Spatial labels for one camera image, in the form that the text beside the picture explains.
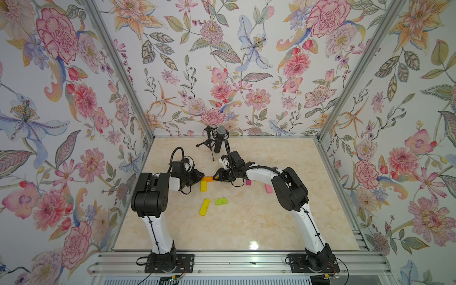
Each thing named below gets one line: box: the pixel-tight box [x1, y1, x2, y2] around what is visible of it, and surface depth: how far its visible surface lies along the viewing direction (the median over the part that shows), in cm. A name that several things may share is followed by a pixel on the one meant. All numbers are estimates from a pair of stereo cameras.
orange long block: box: [201, 176, 217, 183], surface depth 102 cm
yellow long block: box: [198, 198, 211, 217], surface depth 92 cm
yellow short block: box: [200, 180, 208, 193], surface depth 99 cm
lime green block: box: [214, 197, 228, 206], surface depth 93 cm
